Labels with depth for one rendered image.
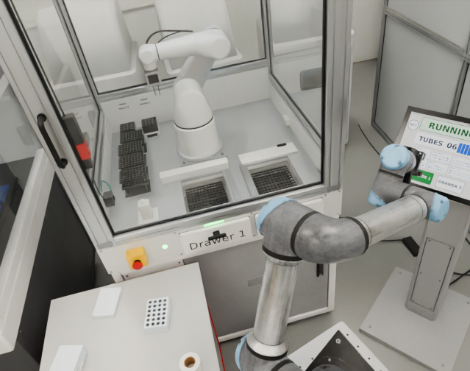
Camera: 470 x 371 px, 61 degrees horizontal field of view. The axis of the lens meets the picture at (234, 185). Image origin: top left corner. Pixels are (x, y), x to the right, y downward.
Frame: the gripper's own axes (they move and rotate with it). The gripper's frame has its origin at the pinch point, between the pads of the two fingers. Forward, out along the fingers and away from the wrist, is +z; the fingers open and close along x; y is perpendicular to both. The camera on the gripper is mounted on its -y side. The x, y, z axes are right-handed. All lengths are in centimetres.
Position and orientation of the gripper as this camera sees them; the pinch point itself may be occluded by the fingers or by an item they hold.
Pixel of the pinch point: (412, 173)
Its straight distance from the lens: 157.7
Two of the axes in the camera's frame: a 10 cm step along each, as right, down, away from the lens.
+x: -7.8, -3.2, 5.4
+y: 3.0, -9.5, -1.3
